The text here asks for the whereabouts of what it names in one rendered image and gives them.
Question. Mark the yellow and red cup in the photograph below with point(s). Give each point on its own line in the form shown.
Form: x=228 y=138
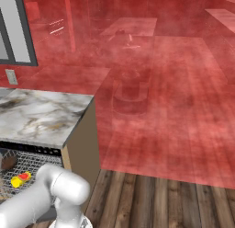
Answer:
x=20 y=180

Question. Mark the brown bowl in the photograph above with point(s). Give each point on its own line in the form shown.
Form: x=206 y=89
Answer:
x=8 y=162

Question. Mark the white wall socket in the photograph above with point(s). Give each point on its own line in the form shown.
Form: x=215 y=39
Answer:
x=11 y=76

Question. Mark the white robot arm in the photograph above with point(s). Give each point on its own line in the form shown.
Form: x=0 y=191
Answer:
x=58 y=188

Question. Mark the grey framed window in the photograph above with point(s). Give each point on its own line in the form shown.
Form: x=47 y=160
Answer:
x=13 y=26

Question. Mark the tan counter cabinet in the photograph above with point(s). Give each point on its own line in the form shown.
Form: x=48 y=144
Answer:
x=82 y=145

